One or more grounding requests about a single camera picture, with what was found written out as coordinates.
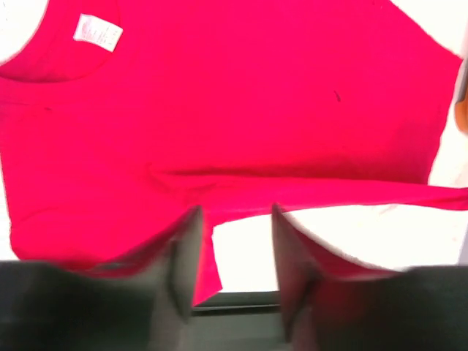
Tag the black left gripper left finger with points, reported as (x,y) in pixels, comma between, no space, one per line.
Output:
(141,301)

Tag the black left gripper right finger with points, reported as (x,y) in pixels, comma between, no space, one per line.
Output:
(329,302)

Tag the magenta t-shirt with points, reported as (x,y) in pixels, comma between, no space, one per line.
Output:
(117,117)

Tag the orange plastic laundry basket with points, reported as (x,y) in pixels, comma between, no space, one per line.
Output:
(460,105)

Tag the aluminium frame rail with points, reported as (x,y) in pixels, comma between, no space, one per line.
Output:
(232,302)

